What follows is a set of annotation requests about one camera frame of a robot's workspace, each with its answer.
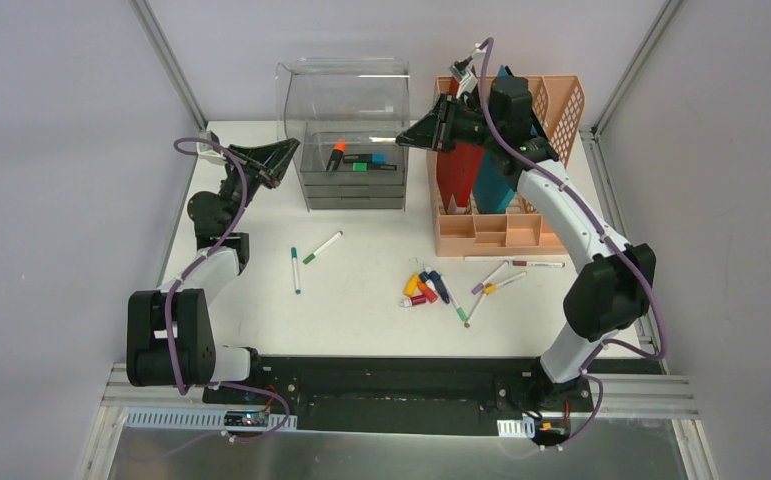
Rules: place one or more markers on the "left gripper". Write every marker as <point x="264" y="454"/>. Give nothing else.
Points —
<point x="248" y="168"/>

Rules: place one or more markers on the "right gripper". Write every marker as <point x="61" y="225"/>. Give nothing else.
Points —
<point x="435" y="130"/>

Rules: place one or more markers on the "red folder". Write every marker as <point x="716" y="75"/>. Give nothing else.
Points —
<point x="456" y="173"/>

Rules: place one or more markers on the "black highlighter blue cap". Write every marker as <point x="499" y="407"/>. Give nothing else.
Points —
<point x="365" y="158"/>

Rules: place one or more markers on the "black highlighter orange cap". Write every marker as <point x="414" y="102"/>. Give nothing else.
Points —
<point x="336" y="155"/>

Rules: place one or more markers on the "black highlighter green cap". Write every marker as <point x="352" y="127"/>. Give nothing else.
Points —
<point x="367" y="167"/>

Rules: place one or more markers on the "teal blue folder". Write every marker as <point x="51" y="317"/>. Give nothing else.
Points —
<point x="491" y="192"/>

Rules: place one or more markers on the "clear grey drawer organizer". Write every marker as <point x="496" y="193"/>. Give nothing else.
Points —
<point x="363" y="100"/>

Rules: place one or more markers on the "white marker yellow cap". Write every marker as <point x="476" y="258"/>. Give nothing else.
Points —
<point x="493" y="287"/>

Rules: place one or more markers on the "red white short marker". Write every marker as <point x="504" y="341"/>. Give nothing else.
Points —
<point x="413" y="301"/>

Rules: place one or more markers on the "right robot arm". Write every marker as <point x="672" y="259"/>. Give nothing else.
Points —
<point x="613" y="287"/>

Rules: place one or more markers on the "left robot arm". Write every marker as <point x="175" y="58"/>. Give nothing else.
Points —
<point x="170" y="340"/>

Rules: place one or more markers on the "white marker teal cap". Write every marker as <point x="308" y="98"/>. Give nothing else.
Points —
<point x="296" y="271"/>

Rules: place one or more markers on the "peach plastic file rack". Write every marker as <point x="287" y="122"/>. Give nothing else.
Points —
<point x="522" y="230"/>

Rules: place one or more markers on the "thin white pen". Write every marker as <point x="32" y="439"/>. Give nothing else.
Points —
<point x="489" y="258"/>

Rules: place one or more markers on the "white pen red cap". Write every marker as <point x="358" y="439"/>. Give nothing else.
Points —
<point x="537" y="263"/>

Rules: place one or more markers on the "orange red marker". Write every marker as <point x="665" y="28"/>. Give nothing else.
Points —
<point x="428" y="293"/>

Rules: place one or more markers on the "white marker green tip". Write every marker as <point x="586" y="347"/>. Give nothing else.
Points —
<point x="454" y="300"/>

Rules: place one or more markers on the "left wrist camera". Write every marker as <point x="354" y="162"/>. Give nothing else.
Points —
<point x="210" y="149"/>

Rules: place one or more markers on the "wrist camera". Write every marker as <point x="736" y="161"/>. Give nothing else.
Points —
<point x="210" y="149"/>
<point x="464" y="74"/>

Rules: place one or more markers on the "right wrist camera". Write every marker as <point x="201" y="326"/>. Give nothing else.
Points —
<point x="464" y="74"/>

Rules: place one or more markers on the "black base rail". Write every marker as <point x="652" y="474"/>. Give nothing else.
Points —
<point x="426" y="396"/>

